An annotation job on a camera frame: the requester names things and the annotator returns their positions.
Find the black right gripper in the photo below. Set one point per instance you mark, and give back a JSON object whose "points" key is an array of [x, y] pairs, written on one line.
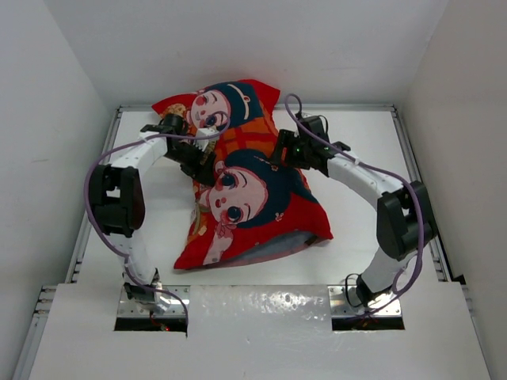
{"points": [[287, 138]]}

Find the aluminium table frame rail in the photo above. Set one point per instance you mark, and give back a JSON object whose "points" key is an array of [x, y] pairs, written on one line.
{"points": [[432, 235]]}

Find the red patterned pillowcase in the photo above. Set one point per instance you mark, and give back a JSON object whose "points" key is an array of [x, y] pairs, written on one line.
{"points": [[256, 210]]}

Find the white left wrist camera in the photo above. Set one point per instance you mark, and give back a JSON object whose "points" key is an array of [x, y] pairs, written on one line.
{"points": [[206, 139]]}

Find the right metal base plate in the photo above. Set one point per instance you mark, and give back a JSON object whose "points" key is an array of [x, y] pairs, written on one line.
{"points": [[345, 303]]}

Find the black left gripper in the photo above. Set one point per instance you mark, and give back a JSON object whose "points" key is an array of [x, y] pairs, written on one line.
{"points": [[201, 172]]}

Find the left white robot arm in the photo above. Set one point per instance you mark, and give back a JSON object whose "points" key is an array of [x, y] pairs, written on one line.
{"points": [[114, 198]]}

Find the metal base plate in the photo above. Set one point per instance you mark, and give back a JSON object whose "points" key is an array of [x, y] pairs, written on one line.
{"points": [[166, 306], [345, 303]]}

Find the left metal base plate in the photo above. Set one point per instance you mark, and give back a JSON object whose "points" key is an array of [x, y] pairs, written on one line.
{"points": [[166, 306]]}

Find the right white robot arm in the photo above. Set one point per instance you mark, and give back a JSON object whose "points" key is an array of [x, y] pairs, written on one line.
{"points": [[405, 222]]}

